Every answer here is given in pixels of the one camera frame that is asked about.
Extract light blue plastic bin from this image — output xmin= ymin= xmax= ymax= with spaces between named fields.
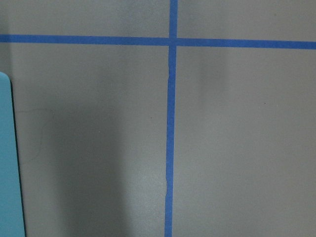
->
xmin=0 ymin=73 xmax=25 ymax=237

